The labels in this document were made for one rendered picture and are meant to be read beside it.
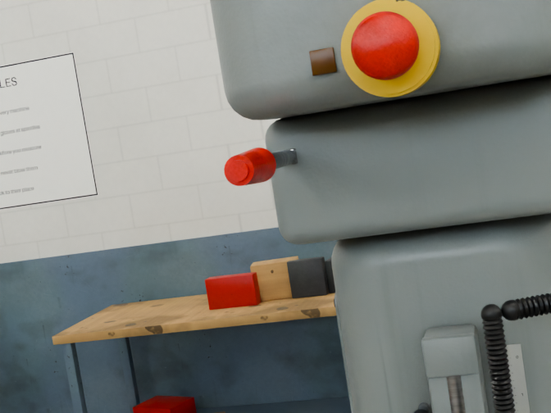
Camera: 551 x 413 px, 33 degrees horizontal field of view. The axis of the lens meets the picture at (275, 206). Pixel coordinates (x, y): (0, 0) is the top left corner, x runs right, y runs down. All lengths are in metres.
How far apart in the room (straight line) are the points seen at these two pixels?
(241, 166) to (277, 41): 0.09
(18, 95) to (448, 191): 5.13
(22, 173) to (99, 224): 0.58
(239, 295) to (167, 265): 0.83
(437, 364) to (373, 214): 0.12
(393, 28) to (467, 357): 0.27
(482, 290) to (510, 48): 0.22
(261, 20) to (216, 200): 4.68
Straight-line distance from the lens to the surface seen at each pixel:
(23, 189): 5.76
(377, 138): 0.69
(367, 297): 0.75
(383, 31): 0.55
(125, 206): 5.48
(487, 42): 0.59
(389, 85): 0.57
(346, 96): 0.61
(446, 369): 0.71
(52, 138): 5.64
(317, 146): 0.70
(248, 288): 4.69
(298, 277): 4.68
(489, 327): 0.62
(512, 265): 0.73
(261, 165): 0.58
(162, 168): 5.37
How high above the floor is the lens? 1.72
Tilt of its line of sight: 4 degrees down
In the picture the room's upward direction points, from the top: 9 degrees counter-clockwise
